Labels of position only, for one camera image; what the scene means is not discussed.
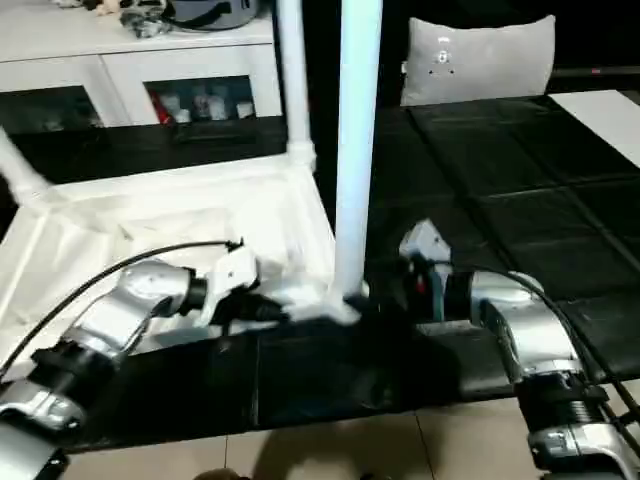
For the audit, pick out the white sideboard with glass doors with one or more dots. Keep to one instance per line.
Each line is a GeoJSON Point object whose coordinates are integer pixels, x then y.
{"type": "Point", "coordinates": [100, 60]}

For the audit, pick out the black cabinet with gold label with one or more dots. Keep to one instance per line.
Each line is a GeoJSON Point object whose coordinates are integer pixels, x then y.
{"type": "Point", "coordinates": [322, 60]}

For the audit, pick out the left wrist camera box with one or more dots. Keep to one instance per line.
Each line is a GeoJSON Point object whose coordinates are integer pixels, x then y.
{"type": "Point", "coordinates": [232, 275]}

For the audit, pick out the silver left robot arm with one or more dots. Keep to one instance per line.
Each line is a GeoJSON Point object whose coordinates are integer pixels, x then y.
{"type": "Point", "coordinates": [115, 310]}

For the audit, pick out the grey helmet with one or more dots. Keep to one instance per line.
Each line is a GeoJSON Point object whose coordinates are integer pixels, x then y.
{"type": "Point", "coordinates": [215, 12]}

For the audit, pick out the white plastic table leg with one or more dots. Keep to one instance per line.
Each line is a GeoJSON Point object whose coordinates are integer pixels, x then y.
{"type": "Point", "coordinates": [295, 75]}
{"type": "Point", "coordinates": [15, 165]}
{"type": "Point", "coordinates": [357, 125]}

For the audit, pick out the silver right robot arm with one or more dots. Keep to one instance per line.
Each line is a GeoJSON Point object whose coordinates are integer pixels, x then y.
{"type": "Point", "coordinates": [535, 330]}

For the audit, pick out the grey cushion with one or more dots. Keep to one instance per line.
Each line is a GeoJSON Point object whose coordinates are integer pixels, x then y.
{"type": "Point", "coordinates": [480, 60]}

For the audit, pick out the white plastic table top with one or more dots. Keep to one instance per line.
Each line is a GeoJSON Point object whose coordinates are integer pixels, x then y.
{"type": "Point", "coordinates": [150, 215]}

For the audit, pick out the dark clutter pile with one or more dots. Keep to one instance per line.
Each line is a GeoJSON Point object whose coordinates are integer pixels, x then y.
{"type": "Point", "coordinates": [147, 22]}

